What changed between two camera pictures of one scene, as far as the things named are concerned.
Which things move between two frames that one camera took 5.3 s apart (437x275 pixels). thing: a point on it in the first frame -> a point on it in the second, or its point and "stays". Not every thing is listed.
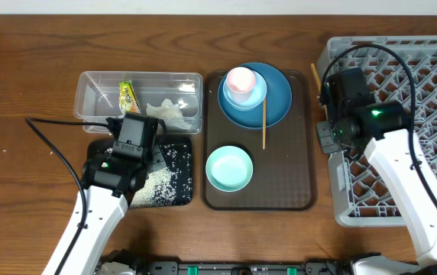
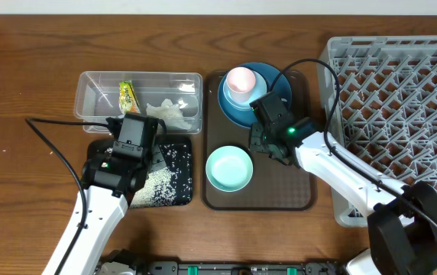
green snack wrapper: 128,98 stays
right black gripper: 329,143 -> 260,128
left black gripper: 157,160 stays
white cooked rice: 157,189 stays
